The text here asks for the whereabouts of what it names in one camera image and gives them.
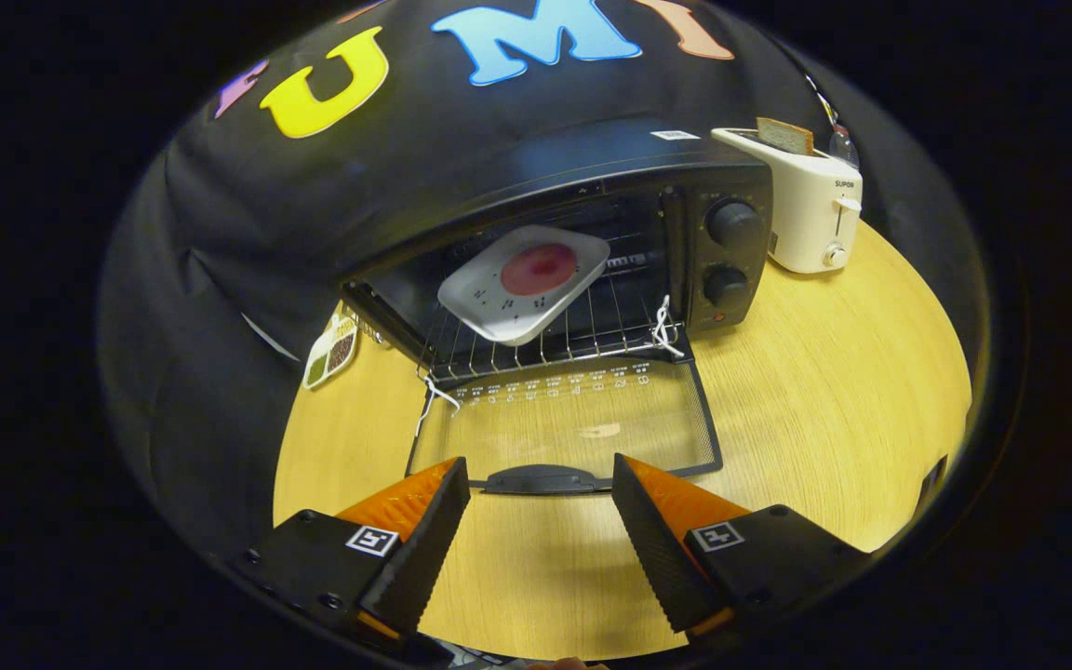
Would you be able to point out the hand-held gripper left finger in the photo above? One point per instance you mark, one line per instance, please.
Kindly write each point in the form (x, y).
(424, 549)

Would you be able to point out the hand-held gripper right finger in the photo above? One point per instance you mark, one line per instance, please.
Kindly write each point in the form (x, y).
(652, 544)

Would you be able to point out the white rectangular plate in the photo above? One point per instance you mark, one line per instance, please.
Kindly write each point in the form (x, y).
(499, 312)

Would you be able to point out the pink ham slice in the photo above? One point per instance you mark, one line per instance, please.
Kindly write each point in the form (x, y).
(539, 270)

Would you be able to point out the black toaster oven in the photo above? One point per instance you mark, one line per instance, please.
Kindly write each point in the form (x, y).
(545, 177)

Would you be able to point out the white pop-up toaster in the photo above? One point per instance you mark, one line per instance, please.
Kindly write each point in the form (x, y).
(806, 214)

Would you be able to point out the white divided bean dish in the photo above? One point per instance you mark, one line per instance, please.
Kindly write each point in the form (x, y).
(331, 354)

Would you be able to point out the black table clamp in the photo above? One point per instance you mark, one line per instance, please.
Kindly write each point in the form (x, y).
(932, 482)

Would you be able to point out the brown bread slice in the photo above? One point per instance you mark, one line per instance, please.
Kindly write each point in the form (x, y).
(785, 137)

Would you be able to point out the clear plastic water bottle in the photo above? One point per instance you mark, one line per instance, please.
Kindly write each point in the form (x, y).
(841, 147)

